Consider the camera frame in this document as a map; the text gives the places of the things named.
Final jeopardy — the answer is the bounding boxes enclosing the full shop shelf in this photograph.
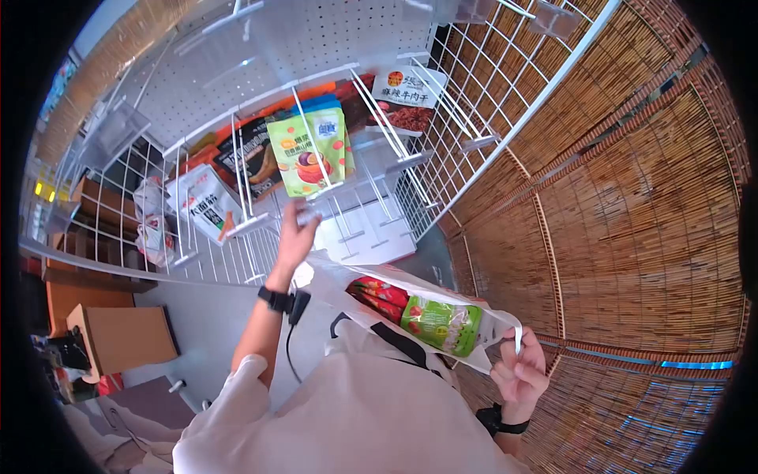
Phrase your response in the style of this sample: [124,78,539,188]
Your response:
[18,0,623,286]

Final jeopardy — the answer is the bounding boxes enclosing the red snack packet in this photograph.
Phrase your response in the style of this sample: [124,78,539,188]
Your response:
[347,283,413,307]
[354,275,411,292]
[354,296,411,325]

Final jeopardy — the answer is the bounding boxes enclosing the person's right thumb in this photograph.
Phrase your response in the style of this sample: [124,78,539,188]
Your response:
[519,327,544,363]

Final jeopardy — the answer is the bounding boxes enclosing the person's right fingers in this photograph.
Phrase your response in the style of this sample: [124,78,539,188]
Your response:
[490,337,524,389]

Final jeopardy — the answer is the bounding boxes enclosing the white plastic carrier bag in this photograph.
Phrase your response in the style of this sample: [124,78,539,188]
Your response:
[305,252,525,375]

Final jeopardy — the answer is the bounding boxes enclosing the black wrist band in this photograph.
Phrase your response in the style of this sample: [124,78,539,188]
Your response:
[475,403,531,438]
[257,286,312,326]

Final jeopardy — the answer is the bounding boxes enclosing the person's left fingers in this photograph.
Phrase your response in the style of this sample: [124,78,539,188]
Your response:
[282,198,323,233]

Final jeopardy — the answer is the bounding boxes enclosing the person's left hand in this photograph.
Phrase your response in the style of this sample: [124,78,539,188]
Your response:
[265,198,323,293]

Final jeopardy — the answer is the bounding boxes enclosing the person's body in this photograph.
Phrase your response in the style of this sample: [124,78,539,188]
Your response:
[172,319,534,474]

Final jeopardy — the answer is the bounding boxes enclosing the person's right hand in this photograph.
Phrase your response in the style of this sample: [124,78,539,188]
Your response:
[490,327,550,423]

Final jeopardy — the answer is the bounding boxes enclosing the green snack packet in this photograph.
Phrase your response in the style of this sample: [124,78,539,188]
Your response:
[401,296,483,359]

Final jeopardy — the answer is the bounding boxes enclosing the brown wooden shelf unit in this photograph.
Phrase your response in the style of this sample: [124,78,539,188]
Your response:
[43,177,158,295]

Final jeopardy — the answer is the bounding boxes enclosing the woven bamboo screen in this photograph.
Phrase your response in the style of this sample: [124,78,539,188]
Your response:
[438,0,750,474]

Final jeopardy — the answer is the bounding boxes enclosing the brown cardboard box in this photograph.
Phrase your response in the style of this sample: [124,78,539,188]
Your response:
[66,304,179,384]

